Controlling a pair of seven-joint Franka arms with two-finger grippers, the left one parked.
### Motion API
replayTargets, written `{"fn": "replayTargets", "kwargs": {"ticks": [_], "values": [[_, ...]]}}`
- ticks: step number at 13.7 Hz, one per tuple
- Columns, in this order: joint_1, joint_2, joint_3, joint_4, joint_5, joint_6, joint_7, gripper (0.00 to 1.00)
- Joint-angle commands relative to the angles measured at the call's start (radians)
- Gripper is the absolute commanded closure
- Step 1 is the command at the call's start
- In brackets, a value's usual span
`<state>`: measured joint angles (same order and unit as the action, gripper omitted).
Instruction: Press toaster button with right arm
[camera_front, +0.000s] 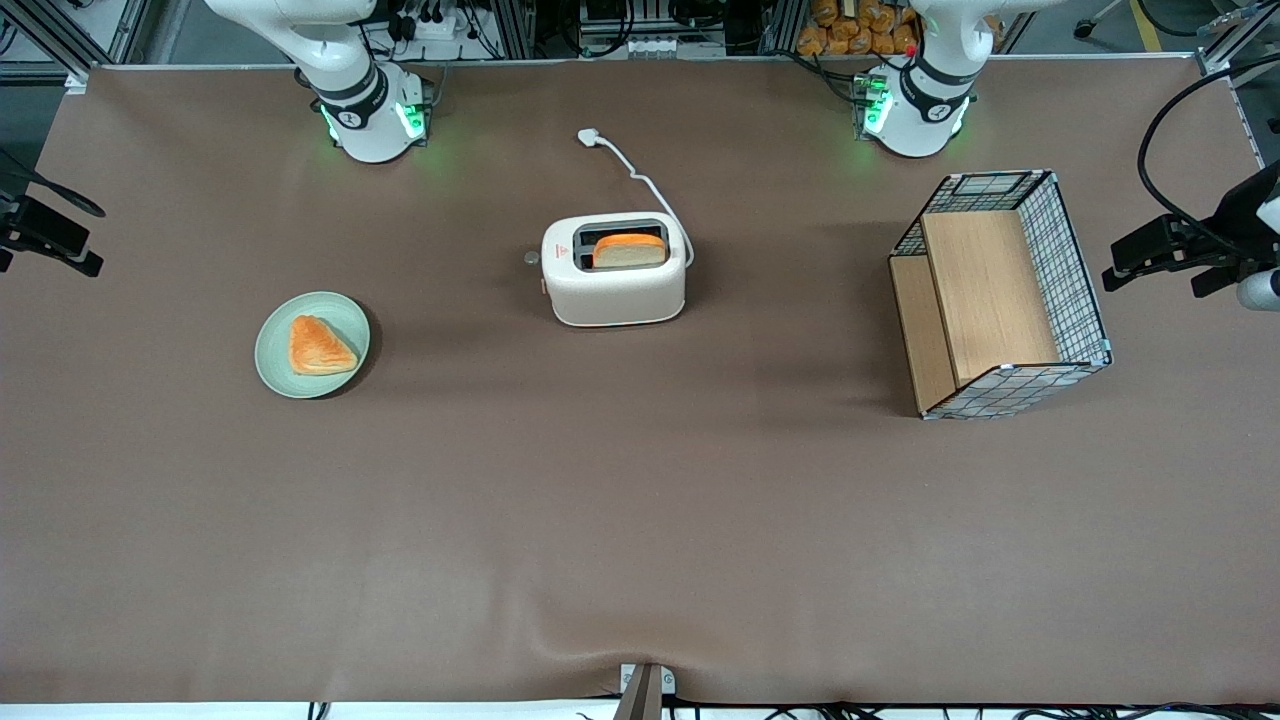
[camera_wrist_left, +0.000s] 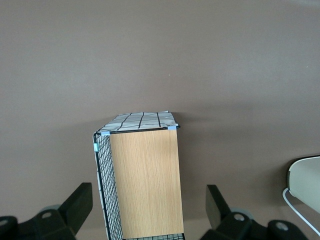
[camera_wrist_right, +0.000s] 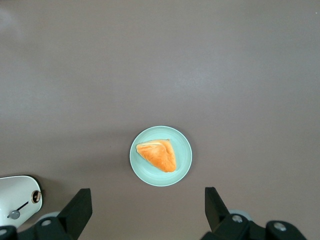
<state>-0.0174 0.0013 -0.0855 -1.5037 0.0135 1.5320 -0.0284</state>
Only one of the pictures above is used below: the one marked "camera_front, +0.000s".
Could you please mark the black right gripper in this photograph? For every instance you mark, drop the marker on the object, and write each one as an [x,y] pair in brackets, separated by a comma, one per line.
[12,222]

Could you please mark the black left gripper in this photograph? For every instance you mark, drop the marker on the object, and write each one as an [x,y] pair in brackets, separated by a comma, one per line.
[1226,238]

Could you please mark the cream white toaster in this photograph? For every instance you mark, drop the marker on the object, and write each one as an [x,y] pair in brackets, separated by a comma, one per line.
[615,295]

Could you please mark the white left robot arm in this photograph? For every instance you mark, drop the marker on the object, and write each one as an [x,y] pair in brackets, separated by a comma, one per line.
[925,110]

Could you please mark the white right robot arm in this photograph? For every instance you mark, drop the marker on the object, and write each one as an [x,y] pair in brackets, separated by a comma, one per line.
[365,110]

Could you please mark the pale green round plate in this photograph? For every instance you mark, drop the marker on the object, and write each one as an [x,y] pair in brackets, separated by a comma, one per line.
[275,360]

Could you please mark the triangular orange pastry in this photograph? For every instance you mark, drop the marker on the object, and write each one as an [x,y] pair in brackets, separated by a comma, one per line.
[320,348]

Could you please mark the bag of orange buns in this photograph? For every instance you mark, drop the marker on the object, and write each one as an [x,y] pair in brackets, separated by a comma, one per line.
[850,35]

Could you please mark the white power strip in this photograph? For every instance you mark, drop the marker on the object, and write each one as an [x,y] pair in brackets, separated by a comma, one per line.
[440,25]

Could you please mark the bread slice with orange crust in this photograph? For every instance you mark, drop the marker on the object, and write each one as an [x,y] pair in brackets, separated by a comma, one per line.
[630,252]

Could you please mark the brown table cover mat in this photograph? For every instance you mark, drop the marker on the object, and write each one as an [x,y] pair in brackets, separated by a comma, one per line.
[640,500]

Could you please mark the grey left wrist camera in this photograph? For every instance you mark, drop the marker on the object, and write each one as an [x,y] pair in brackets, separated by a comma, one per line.
[1262,290]

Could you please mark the aluminium frame strut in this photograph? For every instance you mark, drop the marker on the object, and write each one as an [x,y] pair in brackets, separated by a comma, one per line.
[55,40]
[1215,50]

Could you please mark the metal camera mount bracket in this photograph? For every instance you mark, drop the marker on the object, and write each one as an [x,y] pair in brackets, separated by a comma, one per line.
[645,695]

